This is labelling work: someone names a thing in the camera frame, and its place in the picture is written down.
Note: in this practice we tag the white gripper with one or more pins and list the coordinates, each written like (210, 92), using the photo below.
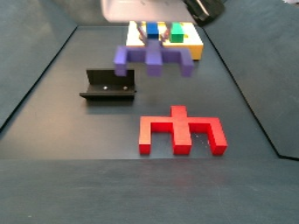
(146, 10)

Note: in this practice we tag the purple fork-shaped block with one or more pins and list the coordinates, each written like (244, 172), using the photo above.
(154, 55)

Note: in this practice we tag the yellow slotted board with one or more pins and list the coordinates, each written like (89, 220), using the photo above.
(192, 39)

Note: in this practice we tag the black angle fixture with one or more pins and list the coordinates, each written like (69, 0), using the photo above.
(108, 86)

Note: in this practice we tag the blue bar block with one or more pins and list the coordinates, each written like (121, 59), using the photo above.
(152, 30)

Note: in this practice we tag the green bar block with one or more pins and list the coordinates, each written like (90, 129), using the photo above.
(177, 33)

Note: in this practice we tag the red fork-shaped block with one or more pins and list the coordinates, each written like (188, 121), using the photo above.
(182, 125)

